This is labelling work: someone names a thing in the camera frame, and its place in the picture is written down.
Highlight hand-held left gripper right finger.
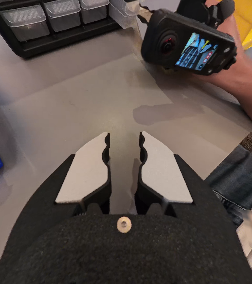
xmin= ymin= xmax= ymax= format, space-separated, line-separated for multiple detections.
xmin=134 ymin=131 xmax=194 ymax=215

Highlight black drawer cabinet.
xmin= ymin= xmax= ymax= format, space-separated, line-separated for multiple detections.
xmin=0 ymin=0 xmax=140 ymax=58

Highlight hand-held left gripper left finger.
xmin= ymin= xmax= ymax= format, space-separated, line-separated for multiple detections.
xmin=55 ymin=132 xmax=112 ymax=214

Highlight person's right hand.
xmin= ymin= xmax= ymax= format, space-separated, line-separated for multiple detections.
xmin=217 ymin=15 xmax=246 ymax=59

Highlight person's dark trousers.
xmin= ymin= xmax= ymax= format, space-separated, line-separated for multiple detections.
xmin=206 ymin=144 xmax=252 ymax=227

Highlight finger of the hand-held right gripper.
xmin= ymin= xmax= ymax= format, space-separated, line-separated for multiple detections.
xmin=137 ymin=4 xmax=156 ymax=24

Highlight person's right forearm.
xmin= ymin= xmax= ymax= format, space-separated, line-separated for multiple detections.
xmin=193 ymin=52 xmax=252 ymax=133

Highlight array of clear drawers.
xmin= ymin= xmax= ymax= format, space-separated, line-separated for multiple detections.
xmin=0 ymin=0 xmax=110 ymax=42

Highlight clear plastic drawer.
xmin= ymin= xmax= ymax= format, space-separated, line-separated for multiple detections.
xmin=109 ymin=0 xmax=144 ymax=29

